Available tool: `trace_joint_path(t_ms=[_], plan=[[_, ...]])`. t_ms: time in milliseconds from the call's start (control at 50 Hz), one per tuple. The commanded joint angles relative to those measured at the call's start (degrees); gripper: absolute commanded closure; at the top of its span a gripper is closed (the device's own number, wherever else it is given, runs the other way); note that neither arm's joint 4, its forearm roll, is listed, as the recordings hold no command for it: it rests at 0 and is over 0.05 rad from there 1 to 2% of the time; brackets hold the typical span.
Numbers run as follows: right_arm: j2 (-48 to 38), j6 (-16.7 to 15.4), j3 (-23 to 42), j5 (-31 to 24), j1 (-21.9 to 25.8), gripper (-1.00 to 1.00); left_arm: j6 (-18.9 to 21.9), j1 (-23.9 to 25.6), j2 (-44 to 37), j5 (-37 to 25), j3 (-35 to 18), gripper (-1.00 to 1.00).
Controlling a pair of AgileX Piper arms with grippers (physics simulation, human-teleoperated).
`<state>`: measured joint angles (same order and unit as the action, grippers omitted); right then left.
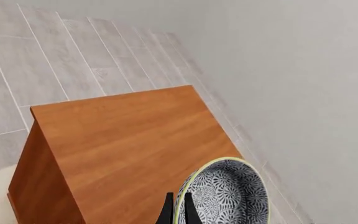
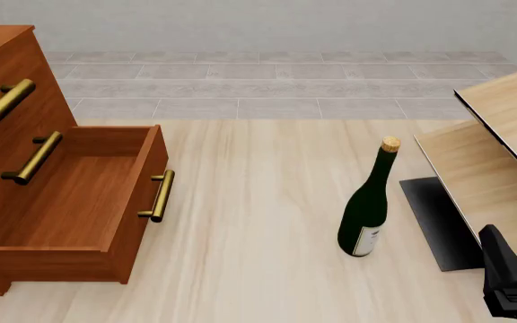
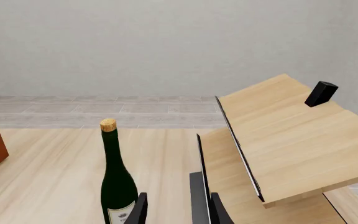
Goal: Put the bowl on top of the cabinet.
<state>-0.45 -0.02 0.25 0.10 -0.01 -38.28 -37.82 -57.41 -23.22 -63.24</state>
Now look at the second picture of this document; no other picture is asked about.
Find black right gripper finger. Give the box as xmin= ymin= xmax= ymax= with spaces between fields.
xmin=478 ymin=223 xmax=517 ymax=291

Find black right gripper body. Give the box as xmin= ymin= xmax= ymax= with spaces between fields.
xmin=482 ymin=284 xmax=517 ymax=321

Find pale wooden rack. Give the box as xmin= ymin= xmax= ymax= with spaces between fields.
xmin=399 ymin=63 xmax=517 ymax=274

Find dark green wine bottle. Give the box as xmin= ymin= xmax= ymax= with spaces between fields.
xmin=337 ymin=135 xmax=402 ymax=258

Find deep open wooden drawer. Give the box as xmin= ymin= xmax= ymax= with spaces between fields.
xmin=0 ymin=124 xmax=171 ymax=285

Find short brass drawer handle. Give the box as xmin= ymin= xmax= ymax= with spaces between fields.
xmin=136 ymin=169 xmax=177 ymax=223

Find medium brass drawer handle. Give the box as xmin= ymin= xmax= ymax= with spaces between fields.
xmin=0 ymin=130 xmax=64 ymax=187

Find wooden drawer with long handle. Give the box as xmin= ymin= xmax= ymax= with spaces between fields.
xmin=0 ymin=31 xmax=69 ymax=143

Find long brass drawer handle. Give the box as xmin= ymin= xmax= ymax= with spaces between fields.
xmin=0 ymin=78 xmax=37 ymax=134

